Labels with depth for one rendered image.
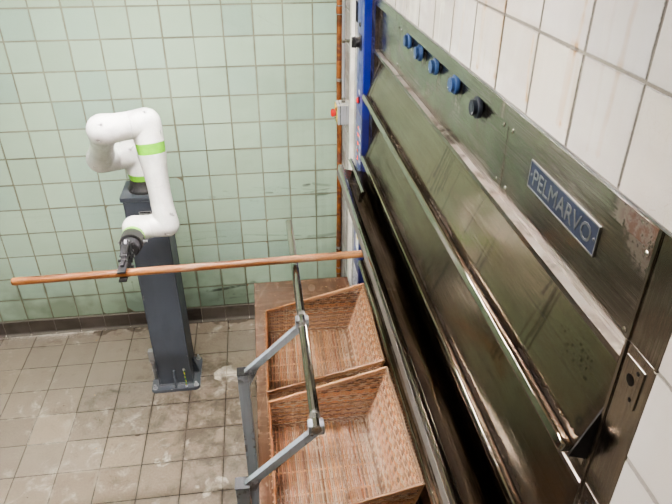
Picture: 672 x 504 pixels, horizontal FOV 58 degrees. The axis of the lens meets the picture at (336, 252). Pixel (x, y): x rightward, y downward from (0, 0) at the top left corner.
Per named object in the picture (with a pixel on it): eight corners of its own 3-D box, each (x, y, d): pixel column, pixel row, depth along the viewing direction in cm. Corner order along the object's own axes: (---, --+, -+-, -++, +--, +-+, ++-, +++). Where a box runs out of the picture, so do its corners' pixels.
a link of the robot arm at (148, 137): (122, 108, 244) (127, 111, 234) (154, 104, 250) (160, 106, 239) (132, 153, 251) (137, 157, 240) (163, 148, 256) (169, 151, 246)
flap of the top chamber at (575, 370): (371, 101, 244) (389, 53, 235) (581, 455, 92) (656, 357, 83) (361, 98, 243) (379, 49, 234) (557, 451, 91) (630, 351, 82)
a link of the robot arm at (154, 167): (139, 152, 253) (134, 157, 243) (167, 148, 254) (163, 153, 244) (156, 233, 266) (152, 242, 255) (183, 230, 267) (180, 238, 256)
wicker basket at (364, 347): (364, 327, 299) (365, 280, 285) (384, 411, 251) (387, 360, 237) (265, 334, 294) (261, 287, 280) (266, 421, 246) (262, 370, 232)
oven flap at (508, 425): (369, 161, 257) (387, 118, 249) (549, 557, 106) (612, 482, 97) (360, 158, 256) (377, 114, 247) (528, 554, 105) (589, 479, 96)
